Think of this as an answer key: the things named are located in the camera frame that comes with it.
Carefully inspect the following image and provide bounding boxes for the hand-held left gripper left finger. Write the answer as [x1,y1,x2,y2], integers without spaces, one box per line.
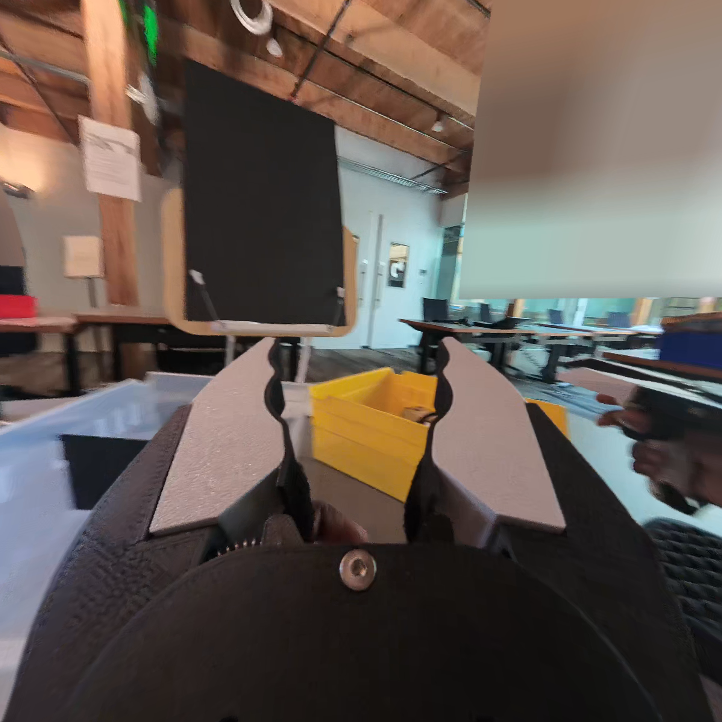
[148,337,315,543]

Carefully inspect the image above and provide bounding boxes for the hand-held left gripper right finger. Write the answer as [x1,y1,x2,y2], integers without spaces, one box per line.
[404,337,567,545]

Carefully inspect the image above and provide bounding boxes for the clear plastic bin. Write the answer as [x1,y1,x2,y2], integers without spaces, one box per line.
[0,371,214,599]

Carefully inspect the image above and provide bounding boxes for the yellow plastic bin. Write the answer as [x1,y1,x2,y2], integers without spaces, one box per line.
[309,367,569,503]

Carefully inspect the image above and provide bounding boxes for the grey desk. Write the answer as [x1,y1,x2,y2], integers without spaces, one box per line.
[282,389,661,545]

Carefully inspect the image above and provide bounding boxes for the person's left hand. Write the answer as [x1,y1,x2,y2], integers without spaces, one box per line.
[312,502,370,545]

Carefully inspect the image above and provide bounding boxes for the blue plastic bin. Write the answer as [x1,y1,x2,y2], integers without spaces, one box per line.
[657,330,722,370]

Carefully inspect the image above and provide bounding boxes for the wooden office table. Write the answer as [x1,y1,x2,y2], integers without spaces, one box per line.
[399,316,661,384]

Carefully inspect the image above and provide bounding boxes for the black wrist rest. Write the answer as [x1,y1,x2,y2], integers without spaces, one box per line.
[643,518,722,678]

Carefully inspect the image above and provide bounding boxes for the wooden table black legs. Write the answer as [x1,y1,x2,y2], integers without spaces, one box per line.
[0,313,173,396]

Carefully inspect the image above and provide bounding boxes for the small white sign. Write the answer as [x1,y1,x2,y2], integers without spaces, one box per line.
[63,236,105,308]

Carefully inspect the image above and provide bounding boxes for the black sheet wooden board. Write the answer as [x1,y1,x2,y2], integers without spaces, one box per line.
[161,59,359,338]

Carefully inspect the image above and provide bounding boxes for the white paper sign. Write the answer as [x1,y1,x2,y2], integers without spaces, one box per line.
[79,115,142,203]

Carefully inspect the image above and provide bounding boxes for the green exit sign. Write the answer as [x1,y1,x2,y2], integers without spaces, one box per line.
[117,0,160,64]

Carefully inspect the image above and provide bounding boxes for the wooden post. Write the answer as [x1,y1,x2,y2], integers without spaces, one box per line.
[82,0,142,308]

